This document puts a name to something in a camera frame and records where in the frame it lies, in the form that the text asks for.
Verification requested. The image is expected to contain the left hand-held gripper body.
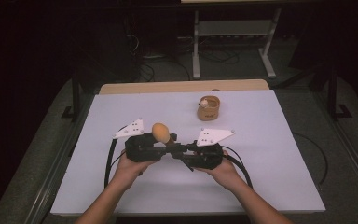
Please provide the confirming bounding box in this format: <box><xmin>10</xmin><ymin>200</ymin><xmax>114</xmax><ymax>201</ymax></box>
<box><xmin>112</xmin><ymin>118</ymin><xmax>162</xmax><ymax>163</ymax></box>

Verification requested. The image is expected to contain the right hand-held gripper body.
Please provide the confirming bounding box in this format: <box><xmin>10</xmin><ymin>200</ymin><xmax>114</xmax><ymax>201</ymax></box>
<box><xmin>186</xmin><ymin>127</ymin><xmax>236</xmax><ymax>171</ymax></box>

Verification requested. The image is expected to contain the hand-held gripper black cable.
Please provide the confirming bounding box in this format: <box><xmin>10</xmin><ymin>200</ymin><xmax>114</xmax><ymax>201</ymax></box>
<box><xmin>222</xmin><ymin>145</ymin><xmax>255</xmax><ymax>190</ymax></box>
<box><xmin>103</xmin><ymin>124</ymin><xmax>129</xmax><ymax>189</ymax></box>

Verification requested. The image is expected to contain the tangle of black floor cables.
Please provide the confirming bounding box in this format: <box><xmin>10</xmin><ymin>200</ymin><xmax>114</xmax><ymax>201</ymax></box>
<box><xmin>127</xmin><ymin>34</ymin><xmax>241</xmax><ymax>82</ymax></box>

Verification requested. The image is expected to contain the small woven basket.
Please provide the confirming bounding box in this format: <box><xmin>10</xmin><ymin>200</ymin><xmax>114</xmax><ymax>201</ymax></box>
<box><xmin>197</xmin><ymin>94</ymin><xmax>221</xmax><ymax>122</ymax></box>

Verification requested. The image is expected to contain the person's left hand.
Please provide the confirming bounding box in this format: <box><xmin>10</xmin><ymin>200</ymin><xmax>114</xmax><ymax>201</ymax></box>
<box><xmin>113</xmin><ymin>151</ymin><xmax>160</xmax><ymax>188</ymax></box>

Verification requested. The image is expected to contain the thin black floor cable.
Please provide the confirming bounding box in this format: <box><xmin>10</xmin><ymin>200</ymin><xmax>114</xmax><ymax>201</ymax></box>
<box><xmin>292</xmin><ymin>132</ymin><xmax>329</xmax><ymax>186</ymax></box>

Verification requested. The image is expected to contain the left hand-held gripper black cable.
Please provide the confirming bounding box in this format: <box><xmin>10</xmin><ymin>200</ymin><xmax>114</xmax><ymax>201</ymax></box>
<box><xmin>103</xmin><ymin>124</ymin><xmax>129</xmax><ymax>189</ymax></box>

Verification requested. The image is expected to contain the right hand-held gripper black cable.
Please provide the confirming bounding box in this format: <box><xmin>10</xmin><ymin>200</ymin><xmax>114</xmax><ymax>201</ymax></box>
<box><xmin>222</xmin><ymin>145</ymin><xmax>255</xmax><ymax>190</ymax></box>

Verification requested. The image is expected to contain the metal floor rail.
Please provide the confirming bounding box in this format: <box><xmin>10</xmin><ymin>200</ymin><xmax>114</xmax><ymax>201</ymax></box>
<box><xmin>24</xmin><ymin>92</ymin><xmax>96</xmax><ymax>224</ymax></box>
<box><xmin>313</xmin><ymin>92</ymin><xmax>358</xmax><ymax>200</ymax></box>

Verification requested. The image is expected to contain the person's right hand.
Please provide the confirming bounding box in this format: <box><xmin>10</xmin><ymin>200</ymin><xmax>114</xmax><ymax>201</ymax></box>
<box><xmin>195</xmin><ymin>150</ymin><xmax>241</xmax><ymax>191</ymax></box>

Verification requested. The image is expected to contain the black metal stand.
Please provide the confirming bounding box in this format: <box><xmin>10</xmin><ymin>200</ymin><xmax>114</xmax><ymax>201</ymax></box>
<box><xmin>310</xmin><ymin>62</ymin><xmax>353</xmax><ymax>122</ymax></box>
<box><xmin>61</xmin><ymin>69</ymin><xmax>85</xmax><ymax>122</ymax></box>

